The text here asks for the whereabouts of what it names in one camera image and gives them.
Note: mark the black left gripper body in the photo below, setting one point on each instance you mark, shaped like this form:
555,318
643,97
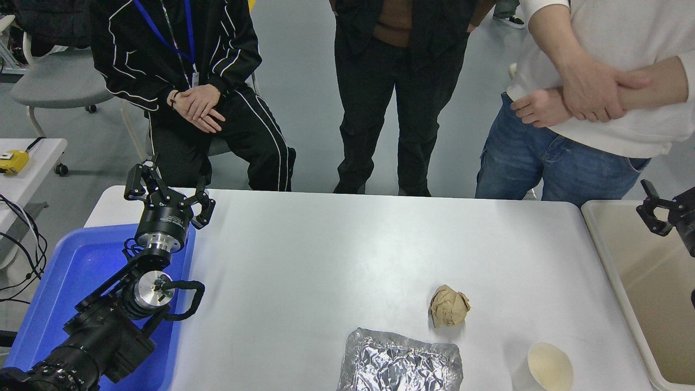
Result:
165,219

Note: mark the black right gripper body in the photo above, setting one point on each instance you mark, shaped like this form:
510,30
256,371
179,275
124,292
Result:
687,217

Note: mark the white paper cup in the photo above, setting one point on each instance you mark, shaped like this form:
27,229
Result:
548,369

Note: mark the person's right forearm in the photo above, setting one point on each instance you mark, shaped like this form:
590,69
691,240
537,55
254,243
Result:
554,41

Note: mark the person's left forearm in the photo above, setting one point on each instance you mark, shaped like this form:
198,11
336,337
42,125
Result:
654,84

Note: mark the person's right hand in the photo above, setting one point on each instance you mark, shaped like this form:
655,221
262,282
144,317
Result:
592,92
209,120

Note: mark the person's left hand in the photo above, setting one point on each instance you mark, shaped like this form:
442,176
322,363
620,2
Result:
198,96
537,108

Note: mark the large pale bin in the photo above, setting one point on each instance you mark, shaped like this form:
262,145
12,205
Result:
651,282

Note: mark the white chair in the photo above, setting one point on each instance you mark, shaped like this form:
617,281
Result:
220,145

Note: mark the blue plastic tray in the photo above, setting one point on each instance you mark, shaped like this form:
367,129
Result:
70,271

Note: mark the white side table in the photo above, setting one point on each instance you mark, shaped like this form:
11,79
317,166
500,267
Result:
32,179

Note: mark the person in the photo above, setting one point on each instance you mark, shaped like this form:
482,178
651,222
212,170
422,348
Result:
510,19
141,49
608,27
374,92

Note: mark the yellow handheld device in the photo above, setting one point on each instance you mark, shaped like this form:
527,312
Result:
13,161

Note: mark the grey office chair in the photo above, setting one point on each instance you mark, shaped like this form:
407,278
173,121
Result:
54,81

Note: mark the dark quilted jacket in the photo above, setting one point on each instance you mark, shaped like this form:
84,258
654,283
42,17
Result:
51,21

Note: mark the crumpled tan paper ball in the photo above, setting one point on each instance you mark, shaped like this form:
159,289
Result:
448,307

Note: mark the silver foil tray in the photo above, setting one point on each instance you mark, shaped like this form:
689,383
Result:
399,364

